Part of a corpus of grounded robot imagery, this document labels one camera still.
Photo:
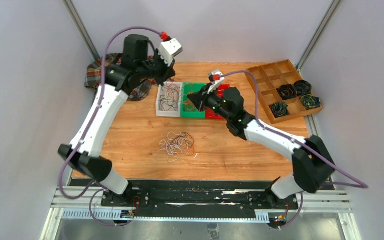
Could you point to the white plastic bin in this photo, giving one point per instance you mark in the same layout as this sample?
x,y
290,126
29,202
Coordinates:
x,y
167,102

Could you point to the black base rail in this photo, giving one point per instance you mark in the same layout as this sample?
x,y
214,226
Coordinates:
x,y
198,199

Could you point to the wooden compartment tray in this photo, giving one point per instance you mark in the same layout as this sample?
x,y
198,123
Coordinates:
x,y
267,78

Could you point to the plaid cloth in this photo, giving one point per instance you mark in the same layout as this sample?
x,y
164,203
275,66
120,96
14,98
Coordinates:
x,y
133,76

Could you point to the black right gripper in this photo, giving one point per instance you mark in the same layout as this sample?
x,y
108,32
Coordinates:
x,y
199,99

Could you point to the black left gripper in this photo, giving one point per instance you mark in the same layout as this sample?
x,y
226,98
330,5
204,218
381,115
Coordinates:
x,y
169,72

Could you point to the green plastic bin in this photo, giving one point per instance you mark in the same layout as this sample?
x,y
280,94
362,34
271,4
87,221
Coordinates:
x,y
187,109

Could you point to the red plastic bin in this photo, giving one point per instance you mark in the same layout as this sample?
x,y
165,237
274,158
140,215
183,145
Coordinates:
x,y
209,113

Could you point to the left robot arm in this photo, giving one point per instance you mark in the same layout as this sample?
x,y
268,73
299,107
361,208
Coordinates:
x,y
83,153

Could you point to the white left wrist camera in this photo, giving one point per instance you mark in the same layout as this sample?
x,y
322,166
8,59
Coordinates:
x,y
168,50

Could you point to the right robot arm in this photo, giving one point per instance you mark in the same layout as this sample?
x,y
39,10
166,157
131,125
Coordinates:
x,y
311,161

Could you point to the rolled dark sock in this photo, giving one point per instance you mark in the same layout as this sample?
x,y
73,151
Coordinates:
x,y
310,102
302,87
286,92
279,109

